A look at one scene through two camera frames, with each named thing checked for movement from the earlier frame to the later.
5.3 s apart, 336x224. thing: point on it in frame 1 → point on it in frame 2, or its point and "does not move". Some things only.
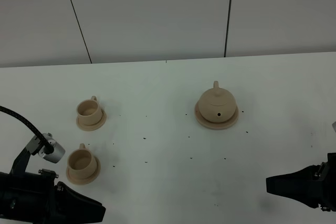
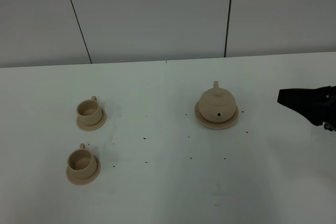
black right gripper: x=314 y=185 → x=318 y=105
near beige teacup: x=81 y=162 does not move
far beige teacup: x=88 y=110 does not move
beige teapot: x=217 y=105 does not move
